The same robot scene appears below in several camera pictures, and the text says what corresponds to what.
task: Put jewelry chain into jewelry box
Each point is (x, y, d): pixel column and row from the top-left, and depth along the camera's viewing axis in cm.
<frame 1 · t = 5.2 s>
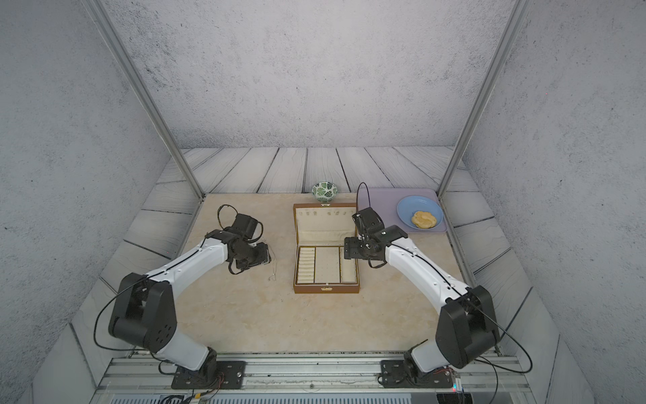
left hand: (269, 260, 90), fingers open
right hand: (356, 249, 84), fingers open
brown jewelry box: (320, 266, 92), point 6 cm above the table
blue plate: (410, 205, 120), on the table
yellow pastry bun: (424, 220, 110), point 3 cm above the table
green leaf pattern bowl: (325, 192, 123), point 2 cm above the table
silver jewelry chain: (273, 271, 98), on the table

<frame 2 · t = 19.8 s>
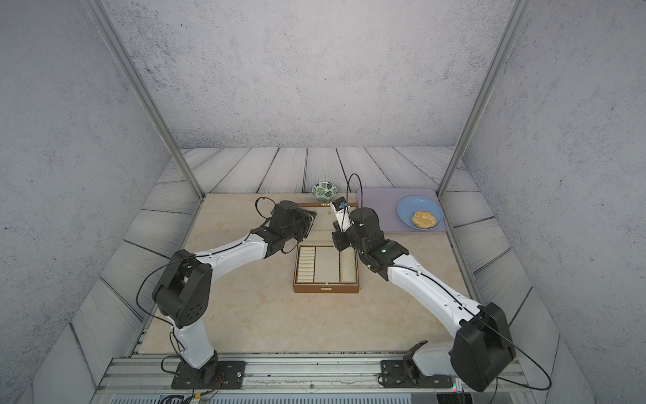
left hand: (322, 215, 89), fingers open
right hand: (336, 222, 79), fingers closed
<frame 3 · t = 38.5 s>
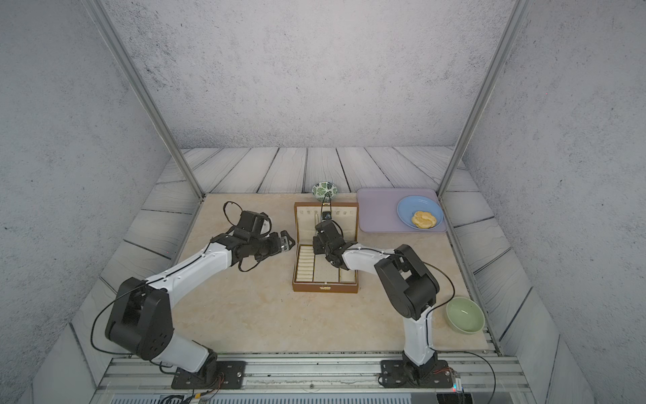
left hand: (289, 245, 87), fingers open
right hand: (319, 237, 97), fingers closed
light green bowl: (464, 315, 84), point 2 cm above the table
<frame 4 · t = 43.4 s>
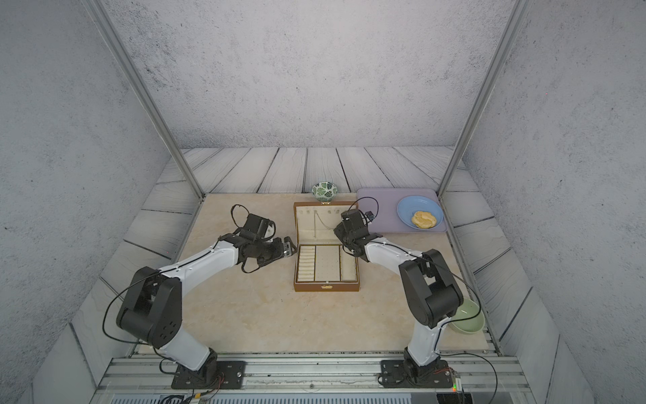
left hand: (291, 253, 89), fingers open
right hand: (337, 226, 95), fingers open
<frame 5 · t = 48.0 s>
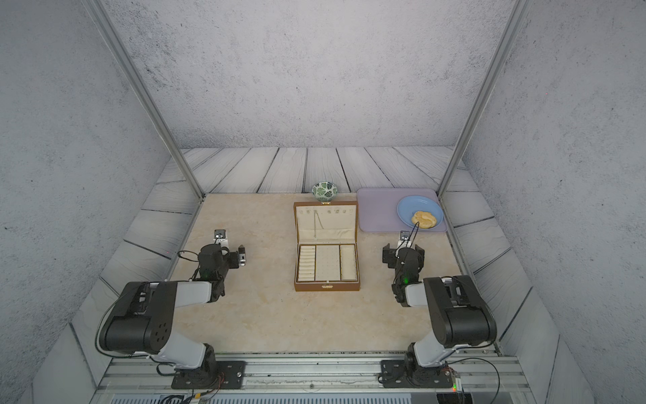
left hand: (231, 245, 95), fingers open
right hand: (404, 243, 93), fingers open
